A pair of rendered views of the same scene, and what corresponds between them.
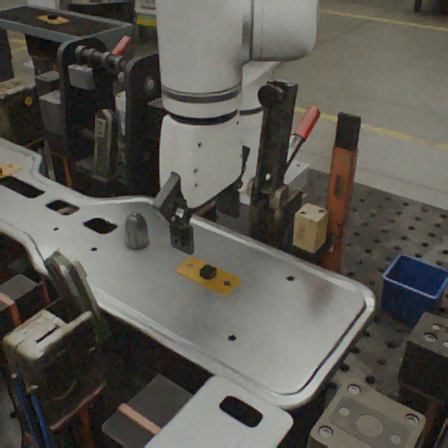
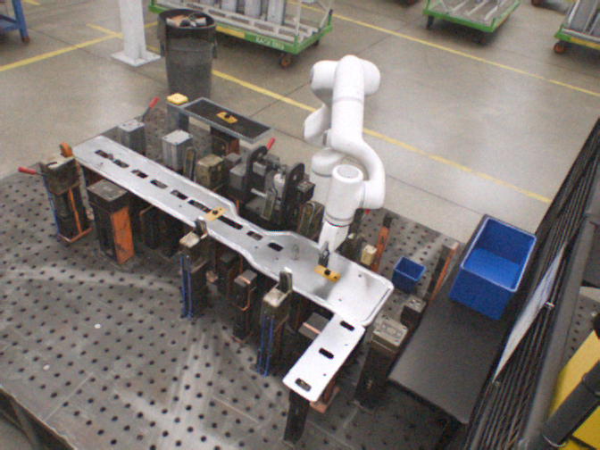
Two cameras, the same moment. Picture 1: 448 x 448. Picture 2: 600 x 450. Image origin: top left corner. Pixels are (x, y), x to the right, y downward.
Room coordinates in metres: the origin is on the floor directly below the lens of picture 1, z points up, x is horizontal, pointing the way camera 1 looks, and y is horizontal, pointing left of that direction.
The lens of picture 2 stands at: (-0.55, 0.30, 2.11)
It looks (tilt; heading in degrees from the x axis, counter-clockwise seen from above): 39 degrees down; 351
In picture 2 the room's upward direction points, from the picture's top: 8 degrees clockwise
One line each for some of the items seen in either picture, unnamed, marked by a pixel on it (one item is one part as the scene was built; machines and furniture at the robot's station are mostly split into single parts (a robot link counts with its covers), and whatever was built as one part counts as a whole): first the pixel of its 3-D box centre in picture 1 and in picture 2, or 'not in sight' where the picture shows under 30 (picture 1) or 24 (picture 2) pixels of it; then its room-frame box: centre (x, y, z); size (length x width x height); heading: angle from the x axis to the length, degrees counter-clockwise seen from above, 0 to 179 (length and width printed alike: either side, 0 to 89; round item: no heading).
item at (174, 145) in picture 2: not in sight; (179, 179); (1.15, 0.57, 0.90); 0.13 x 0.10 x 0.41; 144
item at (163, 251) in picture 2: not in sight; (173, 222); (0.95, 0.57, 0.84); 0.13 x 0.11 x 0.29; 144
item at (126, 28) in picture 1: (50, 22); (226, 120); (1.23, 0.39, 1.16); 0.37 x 0.14 x 0.02; 54
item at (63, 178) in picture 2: not in sight; (66, 198); (1.02, 0.98, 0.88); 0.15 x 0.11 x 0.36; 144
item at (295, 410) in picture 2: not in sight; (297, 414); (0.15, 0.12, 0.84); 0.11 x 0.06 x 0.29; 144
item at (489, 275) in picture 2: not in sight; (492, 266); (0.51, -0.49, 1.09); 0.30 x 0.17 x 0.13; 144
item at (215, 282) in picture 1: (208, 272); (327, 272); (0.55, 0.02, 1.01); 0.08 x 0.04 x 0.01; 54
